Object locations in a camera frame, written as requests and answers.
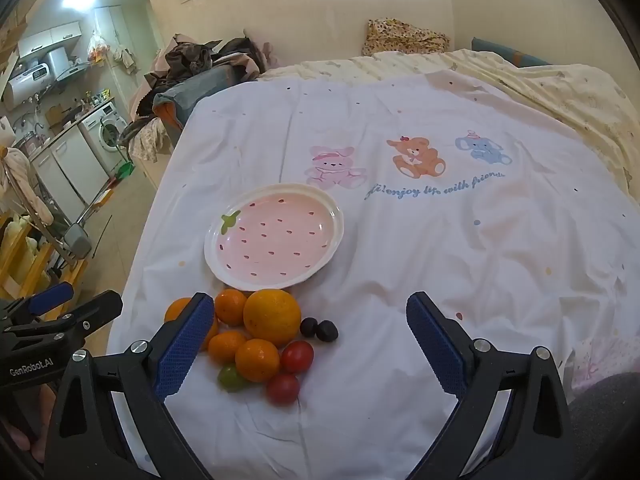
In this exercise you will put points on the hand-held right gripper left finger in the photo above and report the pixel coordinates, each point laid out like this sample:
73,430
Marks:
185,345

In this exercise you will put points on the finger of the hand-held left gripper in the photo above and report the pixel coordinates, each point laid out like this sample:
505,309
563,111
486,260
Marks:
50,297
95,310

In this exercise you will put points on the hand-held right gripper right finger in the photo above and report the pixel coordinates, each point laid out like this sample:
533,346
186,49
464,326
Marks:
435,345

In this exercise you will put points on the small mandarin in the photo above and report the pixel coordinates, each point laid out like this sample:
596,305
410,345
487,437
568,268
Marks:
175,310
225,347
230,306

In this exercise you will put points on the medium orange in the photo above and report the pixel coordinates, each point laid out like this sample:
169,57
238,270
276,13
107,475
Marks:
257,360

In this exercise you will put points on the large orange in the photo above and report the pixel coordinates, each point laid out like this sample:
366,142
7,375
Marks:
272,317

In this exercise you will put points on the dark purple grape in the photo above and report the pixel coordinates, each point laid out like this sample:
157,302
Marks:
326,331
308,327

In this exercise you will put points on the white strawberry-pattern plate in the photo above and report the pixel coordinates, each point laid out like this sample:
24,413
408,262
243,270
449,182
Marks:
280,235

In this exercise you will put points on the person's left hand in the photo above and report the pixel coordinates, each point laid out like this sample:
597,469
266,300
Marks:
42,410

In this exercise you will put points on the yellow wooden rack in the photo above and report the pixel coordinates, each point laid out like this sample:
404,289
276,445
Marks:
20,265

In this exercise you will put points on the green cherry tomato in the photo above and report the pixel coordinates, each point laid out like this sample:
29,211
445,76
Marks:
231,377

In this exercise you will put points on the red cherry tomato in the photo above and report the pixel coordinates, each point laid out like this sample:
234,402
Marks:
282,388
297,356

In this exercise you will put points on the white cartoon-print bed sheet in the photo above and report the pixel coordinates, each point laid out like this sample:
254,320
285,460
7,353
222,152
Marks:
400,240

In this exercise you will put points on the beige hanging garment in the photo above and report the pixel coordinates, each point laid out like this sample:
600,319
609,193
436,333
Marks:
20,180

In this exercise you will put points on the white kitchen base cabinet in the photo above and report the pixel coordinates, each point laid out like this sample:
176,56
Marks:
70,170

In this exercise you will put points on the green dustpan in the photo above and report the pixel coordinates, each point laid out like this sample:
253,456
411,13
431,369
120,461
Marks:
125,169

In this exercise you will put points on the floral beige cloth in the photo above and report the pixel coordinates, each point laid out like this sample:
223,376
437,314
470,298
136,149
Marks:
145,140

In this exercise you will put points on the white washing machine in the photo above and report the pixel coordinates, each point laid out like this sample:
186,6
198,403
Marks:
107,127

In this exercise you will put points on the white water heater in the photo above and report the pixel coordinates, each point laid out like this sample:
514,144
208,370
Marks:
27,80

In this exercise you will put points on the range hood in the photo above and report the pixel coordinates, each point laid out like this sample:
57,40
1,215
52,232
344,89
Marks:
70,72

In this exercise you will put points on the grey and orange cushion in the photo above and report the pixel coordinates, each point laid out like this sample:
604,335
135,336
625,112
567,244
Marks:
195,95

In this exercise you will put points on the hanging plastic bag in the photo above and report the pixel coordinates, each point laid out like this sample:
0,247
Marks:
97,47

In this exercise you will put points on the white upper kitchen cabinets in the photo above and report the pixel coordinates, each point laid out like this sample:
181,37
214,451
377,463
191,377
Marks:
50,37

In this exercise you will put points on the pile of dark clothes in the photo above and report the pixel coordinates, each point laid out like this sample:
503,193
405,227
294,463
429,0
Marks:
200,57

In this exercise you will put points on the tall white cabinet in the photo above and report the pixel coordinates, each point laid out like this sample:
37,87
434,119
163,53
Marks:
112,22

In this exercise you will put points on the teal pillow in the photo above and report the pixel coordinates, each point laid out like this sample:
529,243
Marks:
505,52

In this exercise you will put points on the brown floral pillow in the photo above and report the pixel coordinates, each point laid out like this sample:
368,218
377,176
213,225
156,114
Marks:
405,36

